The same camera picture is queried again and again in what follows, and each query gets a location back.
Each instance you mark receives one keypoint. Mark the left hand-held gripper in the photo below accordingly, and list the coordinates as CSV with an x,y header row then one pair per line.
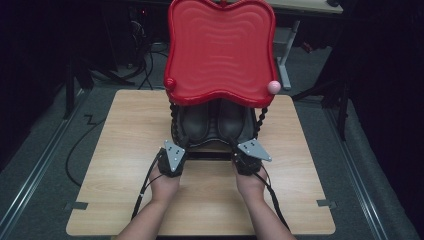
x,y
173,158

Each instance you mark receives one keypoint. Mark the person's right hand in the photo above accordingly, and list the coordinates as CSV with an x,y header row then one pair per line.
x,y
250,185

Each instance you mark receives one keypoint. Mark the black slipper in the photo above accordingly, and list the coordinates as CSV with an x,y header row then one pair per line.
x,y
196,123
230,120

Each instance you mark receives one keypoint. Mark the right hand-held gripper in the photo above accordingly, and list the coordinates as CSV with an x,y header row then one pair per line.
x,y
251,155

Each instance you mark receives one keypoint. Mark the desk with white leg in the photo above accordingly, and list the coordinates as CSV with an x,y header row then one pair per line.
x,y
287,50

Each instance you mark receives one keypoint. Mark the person's left hand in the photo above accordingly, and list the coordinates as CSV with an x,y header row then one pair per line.
x,y
165,186

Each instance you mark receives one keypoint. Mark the red and black tiered rack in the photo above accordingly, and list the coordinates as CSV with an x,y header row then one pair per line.
x,y
220,50

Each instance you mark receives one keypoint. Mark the grey tape piece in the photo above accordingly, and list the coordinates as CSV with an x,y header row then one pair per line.
x,y
326,203
76,206

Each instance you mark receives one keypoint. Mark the dark computer tower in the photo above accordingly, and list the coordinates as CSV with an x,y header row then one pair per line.
x,y
138,33

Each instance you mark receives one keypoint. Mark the metal floor rail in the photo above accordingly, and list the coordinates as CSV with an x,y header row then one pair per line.
x,y
40,166
360,180

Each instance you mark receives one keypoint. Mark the black tripod stand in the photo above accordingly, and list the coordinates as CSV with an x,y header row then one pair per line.
x,y
341,110

